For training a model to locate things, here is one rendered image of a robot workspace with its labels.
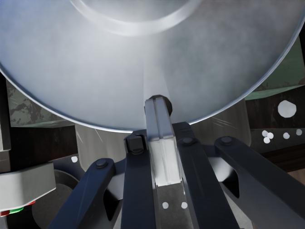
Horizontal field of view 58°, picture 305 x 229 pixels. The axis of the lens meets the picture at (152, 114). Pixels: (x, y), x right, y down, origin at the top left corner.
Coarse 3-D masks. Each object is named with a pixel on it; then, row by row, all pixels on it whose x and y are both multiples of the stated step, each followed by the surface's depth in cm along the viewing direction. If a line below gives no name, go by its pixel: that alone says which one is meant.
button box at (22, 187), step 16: (0, 176) 38; (16, 176) 38; (32, 176) 42; (48, 176) 47; (0, 192) 37; (16, 192) 38; (32, 192) 41; (48, 192) 46; (0, 208) 37; (16, 208) 37
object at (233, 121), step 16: (160, 96) 22; (224, 112) 22; (240, 112) 22; (80, 128) 22; (192, 128) 22; (208, 128) 22; (224, 128) 22; (240, 128) 22; (80, 144) 22; (96, 144) 22; (112, 144) 22; (208, 144) 22; (80, 160) 22
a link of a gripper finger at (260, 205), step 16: (224, 144) 13; (240, 144) 13; (224, 160) 13; (240, 160) 12; (256, 160) 12; (240, 176) 12; (256, 176) 11; (272, 176) 10; (288, 176) 10; (240, 192) 12; (256, 192) 11; (272, 192) 10; (288, 192) 9; (304, 192) 9; (240, 208) 12; (256, 208) 11; (272, 208) 10; (288, 208) 9; (304, 208) 9; (256, 224) 11; (272, 224) 10; (288, 224) 9; (304, 224) 8
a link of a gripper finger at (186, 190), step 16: (192, 144) 14; (192, 160) 12; (208, 160) 12; (192, 176) 11; (208, 176) 11; (192, 192) 10; (208, 192) 10; (192, 208) 10; (208, 208) 9; (224, 208) 9; (208, 224) 9; (224, 224) 9
